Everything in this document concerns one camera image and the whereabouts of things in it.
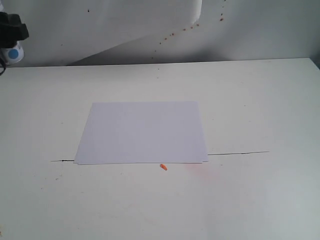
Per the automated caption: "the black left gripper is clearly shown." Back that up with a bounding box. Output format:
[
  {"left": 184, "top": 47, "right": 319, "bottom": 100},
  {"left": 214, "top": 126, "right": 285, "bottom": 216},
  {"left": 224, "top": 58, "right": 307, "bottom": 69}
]
[{"left": 0, "top": 12, "right": 29, "bottom": 48}]

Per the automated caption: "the silver spray can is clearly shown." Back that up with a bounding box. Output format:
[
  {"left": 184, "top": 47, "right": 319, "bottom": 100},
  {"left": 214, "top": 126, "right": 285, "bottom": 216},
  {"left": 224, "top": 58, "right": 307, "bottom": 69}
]
[{"left": 0, "top": 41, "right": 25, "bottom": 66}]

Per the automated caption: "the white backdrop sheet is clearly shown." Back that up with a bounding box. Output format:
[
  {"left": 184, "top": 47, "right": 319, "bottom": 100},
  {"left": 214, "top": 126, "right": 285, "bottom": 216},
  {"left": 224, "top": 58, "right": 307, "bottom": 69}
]
[{"left": 2, "top": 0, "right": 320, "bottom": 67}]

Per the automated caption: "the top white paper sheet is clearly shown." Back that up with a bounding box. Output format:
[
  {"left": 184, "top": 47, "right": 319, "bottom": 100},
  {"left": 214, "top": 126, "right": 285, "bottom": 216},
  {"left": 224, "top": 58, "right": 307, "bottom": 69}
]
[{"left": 74, "top": 101, "right": 208, "bottom": 165}]

